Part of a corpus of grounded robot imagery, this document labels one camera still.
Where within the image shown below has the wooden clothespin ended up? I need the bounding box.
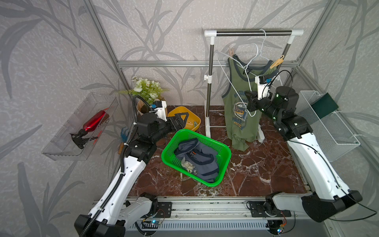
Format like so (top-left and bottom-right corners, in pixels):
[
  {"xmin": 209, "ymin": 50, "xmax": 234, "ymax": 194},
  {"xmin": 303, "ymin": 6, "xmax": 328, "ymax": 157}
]
[
  {"xmin": 270, "ymin": 55, "xmax": 285, "ymax": 69},
  {"xmin": 228, "ymin": 48, "xmax": 235, "ymax": 59}
]

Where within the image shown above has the metal clothes rack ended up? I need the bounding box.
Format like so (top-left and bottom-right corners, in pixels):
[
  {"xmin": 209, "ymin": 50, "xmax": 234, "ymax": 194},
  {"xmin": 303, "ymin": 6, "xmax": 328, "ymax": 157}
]
[{"xmin": 204, "ymin": 29, "xmax": 304, "ymax": 143}]

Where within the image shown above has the green tank top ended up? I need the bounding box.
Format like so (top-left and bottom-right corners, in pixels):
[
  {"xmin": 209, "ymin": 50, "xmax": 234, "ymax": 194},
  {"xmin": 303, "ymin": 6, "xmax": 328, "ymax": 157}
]
[{"xmin": 222, "ymin": 54, "xmax": 278, "ymax": 151}]

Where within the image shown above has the red spray bottle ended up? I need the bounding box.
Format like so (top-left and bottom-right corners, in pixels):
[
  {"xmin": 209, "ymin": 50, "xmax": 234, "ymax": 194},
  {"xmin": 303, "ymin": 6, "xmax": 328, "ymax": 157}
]
[{"xmin": 70, "ymin": 108, "xmax": 110, "ymax": 149}]

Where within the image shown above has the green plastic basket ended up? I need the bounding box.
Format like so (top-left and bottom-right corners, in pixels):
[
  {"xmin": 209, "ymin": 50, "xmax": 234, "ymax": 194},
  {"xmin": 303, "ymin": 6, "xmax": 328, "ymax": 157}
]
[{"xmin": 161, "ymin": 129, "xmax": 232, "ymax": 187}]

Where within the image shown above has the white wire hanger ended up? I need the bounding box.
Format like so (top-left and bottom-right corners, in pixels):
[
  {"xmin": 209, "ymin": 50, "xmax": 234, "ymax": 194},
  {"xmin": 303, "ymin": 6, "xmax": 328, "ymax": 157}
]
[
  {"xmin": 215, "ymin": 51, "xmax": 261, "ymax": 122},
  {"xmin": 257, "ymin": 29, "xmax": 284, "ymax": 89}
]

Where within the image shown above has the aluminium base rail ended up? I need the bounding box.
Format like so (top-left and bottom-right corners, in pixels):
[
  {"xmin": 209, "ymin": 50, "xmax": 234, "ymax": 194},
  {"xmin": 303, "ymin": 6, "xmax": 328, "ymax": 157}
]
[{"xmin": 91, "ymin": 197, "xmax": 314, "ymax": 221}]

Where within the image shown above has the yellow plastic tray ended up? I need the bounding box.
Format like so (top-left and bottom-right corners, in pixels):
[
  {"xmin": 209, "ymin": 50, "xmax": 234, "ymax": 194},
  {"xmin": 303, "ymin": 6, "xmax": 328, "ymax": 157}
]
[{"xmin": 168, "ymin": 106, "xmax": 201, "ymax": 131}]

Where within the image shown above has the dark green cloth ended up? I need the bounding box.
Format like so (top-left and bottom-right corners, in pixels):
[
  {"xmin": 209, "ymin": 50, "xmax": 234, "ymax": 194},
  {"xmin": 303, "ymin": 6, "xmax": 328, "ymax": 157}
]
[{"xmin": 311, "ymin": 93, "xmax": 339, "ymax": 119}]

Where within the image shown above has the potted artificial flower plant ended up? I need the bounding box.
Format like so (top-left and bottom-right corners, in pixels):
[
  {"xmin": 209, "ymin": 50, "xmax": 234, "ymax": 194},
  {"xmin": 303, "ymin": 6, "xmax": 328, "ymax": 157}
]
[{"xmin": 117, "ymin": 77, "xmax": 168, "ymax": 112}]

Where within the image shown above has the navy blue tank top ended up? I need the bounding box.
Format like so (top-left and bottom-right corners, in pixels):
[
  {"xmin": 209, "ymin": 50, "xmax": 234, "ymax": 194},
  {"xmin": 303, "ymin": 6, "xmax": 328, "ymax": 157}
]
[{"xmin": 174, "ymin": 138, "xmax": 219, "ymax": 183}]

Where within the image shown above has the clear plastic wall shelf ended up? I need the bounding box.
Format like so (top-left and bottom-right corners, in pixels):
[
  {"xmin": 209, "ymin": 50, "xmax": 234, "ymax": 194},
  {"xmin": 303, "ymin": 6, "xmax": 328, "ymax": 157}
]
[{"xmin": 42, "ymin": 92, "xmax": 118, "ymax": 161}]

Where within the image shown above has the white wire mesh basket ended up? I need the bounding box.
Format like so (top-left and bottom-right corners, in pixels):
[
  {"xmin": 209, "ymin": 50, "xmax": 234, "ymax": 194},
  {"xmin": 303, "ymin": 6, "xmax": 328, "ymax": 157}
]
[{"xmin": 296, "ymin": 90, "xmax": 360, "ymax": 162}]

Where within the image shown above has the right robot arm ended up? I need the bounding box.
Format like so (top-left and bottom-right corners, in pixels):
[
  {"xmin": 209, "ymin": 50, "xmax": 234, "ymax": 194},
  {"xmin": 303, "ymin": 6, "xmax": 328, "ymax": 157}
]
[{"xmin": 245, "ymin": 73, "xmax": 363, "ymax": 222}]

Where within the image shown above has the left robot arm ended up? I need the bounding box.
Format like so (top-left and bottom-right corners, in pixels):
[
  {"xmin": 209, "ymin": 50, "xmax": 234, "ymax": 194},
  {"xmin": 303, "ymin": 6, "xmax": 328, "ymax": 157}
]
[{"xmin": 74, "ymin": 96, "xmax": 186, "ymax": 237}]

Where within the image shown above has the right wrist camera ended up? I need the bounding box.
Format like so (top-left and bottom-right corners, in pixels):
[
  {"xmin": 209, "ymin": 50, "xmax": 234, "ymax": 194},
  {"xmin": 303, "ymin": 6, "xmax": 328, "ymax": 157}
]
[{"xmin": 255, "ymin": 75, "xmax": 272, "ymax": 100}]

